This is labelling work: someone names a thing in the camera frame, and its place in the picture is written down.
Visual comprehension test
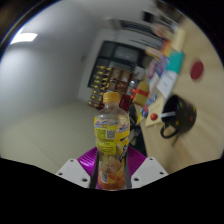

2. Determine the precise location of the red-ball-tipped white stick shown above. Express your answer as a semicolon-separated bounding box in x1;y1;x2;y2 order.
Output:
149;111;177;122

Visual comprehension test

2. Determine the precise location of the dark framed window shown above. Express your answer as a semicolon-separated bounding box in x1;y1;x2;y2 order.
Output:
88;40;151;88

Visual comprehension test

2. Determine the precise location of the white paper sheet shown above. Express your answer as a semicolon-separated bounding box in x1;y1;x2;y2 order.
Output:
155;69;179;99

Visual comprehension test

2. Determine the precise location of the teal book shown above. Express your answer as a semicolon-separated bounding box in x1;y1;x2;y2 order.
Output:
165;50;185;74

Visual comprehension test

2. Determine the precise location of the yellow gift box red ribbon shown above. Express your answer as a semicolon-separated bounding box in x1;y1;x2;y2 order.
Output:
130;80;150;105

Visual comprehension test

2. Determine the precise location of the black mug with coloured dots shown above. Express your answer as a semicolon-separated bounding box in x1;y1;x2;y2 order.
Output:
159;94;198;139

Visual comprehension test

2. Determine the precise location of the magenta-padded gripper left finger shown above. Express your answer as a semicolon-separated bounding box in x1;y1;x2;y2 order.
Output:
55;146;100;188

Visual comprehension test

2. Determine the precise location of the ceiling tube light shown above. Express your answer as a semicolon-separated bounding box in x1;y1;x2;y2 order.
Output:
9;32;39;45

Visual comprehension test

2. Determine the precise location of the wooden shelf unit with trophies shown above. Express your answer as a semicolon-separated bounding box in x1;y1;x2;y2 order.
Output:
87;64;134;111

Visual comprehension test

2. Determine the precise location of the orange-capped yellow-label drink bottle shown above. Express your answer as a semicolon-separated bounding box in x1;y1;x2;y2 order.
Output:
93;91;131;191

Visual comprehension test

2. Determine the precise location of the beige notepad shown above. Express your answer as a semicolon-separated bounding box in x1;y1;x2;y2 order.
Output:
144;96;168;128

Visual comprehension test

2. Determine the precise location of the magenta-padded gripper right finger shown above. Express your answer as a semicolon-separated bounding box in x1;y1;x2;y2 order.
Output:
124;145;169;190

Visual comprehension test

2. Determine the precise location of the flat round red coaster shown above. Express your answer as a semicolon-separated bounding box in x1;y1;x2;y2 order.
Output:
189;59;205;81

